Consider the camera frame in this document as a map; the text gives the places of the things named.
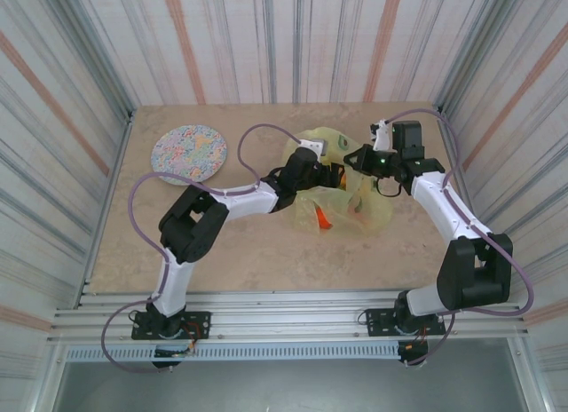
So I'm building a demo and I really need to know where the colourful patterned round plate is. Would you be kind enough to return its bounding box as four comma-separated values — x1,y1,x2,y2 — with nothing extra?
150,123,230,185

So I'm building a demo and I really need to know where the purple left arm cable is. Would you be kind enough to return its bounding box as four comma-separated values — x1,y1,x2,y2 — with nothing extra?
101,123,308,375

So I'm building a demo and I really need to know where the aluminium rail frame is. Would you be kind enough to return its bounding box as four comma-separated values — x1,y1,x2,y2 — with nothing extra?
46,289,532,344

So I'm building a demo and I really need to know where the grey slotted cable duct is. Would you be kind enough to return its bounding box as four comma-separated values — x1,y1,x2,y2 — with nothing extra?
65,344,401,364

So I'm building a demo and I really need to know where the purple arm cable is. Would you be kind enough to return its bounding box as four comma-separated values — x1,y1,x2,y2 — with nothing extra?
101,123,308,375
385,108,534,368

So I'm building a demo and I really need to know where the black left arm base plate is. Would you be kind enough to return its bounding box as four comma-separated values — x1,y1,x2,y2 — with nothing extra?
130,310,212,341

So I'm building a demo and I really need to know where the yellow plastic bag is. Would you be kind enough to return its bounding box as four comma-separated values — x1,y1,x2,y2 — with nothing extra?
281,126,394,237

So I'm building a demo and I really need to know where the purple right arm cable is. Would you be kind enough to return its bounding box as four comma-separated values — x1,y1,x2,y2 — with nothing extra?
385,108,534,368

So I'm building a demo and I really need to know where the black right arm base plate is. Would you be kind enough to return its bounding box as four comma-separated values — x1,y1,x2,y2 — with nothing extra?
363,307,446,338

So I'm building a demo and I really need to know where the orange carrot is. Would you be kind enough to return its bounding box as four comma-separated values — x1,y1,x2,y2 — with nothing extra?
316,206,335,231

